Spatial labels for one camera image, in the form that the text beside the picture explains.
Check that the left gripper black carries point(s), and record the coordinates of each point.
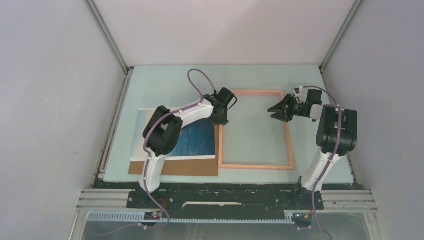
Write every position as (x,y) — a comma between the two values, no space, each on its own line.
(223,121)

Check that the right corner metal post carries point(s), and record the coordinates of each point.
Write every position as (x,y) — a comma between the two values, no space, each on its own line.
(352,13)

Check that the landscape photo print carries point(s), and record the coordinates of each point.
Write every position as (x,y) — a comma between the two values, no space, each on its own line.
(196,141)

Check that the small circuit board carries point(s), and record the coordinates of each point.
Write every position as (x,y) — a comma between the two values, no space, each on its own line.
(152,216)

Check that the brown backing board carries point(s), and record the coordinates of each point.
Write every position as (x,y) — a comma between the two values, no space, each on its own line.
(197,167)

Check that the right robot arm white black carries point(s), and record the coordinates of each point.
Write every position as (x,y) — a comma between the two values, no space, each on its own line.
(336,135)

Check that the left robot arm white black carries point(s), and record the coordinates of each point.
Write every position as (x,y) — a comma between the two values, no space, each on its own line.
(162,132)

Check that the aluminium frame rails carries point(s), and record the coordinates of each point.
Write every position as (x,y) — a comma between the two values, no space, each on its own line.
(114,203)

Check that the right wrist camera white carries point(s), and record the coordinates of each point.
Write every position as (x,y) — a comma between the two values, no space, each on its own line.
(298,91)

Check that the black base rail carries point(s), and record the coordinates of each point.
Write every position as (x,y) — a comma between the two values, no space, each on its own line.
(233,202)

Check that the corner metal post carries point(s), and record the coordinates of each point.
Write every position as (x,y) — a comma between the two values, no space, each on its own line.
(352,13)
(105,31)

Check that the white cable duct strip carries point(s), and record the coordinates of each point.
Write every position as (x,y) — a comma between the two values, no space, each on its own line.
(215,220)

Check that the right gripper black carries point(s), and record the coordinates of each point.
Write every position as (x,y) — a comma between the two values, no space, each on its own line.
(282,115)

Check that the left corner metal post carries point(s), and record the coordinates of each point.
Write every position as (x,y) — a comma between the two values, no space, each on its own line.
(105,31)

